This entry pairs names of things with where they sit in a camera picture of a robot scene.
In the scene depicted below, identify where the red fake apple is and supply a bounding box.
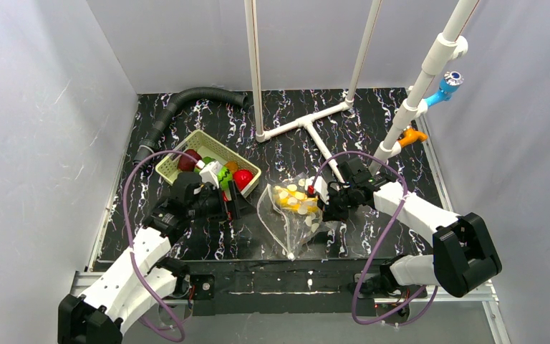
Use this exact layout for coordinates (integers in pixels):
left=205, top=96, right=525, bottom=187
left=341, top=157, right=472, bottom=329
left=233, top=169, right=254, bottom=191

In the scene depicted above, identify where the green fake watermelon ball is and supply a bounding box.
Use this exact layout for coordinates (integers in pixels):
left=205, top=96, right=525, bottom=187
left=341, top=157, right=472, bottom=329
left=217, top=166, right=233, bottom=191

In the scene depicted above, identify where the purple fake sweet potato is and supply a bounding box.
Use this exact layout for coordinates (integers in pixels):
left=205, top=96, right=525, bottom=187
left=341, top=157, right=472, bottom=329
left=177, top=149, right=202, bottom=172

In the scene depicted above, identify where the orange fake fruit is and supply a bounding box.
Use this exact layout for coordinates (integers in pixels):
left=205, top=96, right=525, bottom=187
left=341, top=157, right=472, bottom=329
left=224, top=161, right=239, bottom=173

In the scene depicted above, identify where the yellow fake banana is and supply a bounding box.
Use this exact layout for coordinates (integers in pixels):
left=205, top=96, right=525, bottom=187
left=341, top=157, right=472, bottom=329
left=274, top=186, right=319, bottom=215

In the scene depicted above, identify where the clear polka dot zip bag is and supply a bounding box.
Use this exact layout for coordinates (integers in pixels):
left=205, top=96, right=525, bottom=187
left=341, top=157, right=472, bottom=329
left=256, top=173, right=339, bottom=260

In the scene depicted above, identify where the pale green plastic basket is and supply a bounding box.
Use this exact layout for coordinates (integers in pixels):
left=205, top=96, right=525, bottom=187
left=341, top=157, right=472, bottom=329
left=155, top=130, right=261, bottom=197

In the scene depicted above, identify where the green fake vegetable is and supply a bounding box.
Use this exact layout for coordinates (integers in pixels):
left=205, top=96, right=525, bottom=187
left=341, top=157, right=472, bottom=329
left=201, top=156, right=216, bottom=166

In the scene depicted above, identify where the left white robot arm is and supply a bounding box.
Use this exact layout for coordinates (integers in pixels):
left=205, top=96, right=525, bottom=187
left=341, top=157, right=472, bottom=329
left=57, top=172, right=256, bottom=343

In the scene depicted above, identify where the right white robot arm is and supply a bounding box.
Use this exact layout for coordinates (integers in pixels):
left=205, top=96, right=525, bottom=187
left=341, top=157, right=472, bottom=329
left=307, top=158, right=502, bottom=297

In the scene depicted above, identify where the orange plastic faucet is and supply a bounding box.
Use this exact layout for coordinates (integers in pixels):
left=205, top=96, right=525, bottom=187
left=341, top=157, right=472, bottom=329
left=397, top=126, right=429, bottom=148

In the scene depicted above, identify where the blue plastic faucet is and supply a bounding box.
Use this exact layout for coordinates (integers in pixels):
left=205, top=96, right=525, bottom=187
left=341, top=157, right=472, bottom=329
left=424, top=71, right=464, bottom=108

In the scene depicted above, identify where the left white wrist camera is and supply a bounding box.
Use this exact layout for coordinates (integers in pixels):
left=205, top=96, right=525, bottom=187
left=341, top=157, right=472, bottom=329
left=195, top=160, right=223, bottom=188

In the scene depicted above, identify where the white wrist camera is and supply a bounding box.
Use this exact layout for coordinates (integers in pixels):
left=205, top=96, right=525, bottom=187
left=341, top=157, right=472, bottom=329
left=304, top=176, right=329, bottom=204
left=195, top=160, right=223, bottom=188

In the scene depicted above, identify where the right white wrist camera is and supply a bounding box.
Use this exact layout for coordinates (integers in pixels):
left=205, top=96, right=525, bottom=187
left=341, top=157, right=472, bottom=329
left=304, top=176, right=329, bottom=204

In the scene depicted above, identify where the black corrugated hose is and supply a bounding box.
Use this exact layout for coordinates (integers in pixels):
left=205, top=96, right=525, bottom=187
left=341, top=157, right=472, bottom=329
left=132, top=87, right=249, bottom=166

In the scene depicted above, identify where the white PVC pipe frame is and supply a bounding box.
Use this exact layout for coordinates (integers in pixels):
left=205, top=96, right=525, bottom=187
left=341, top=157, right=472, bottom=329
left=242, top=1, right=484, bottom=179

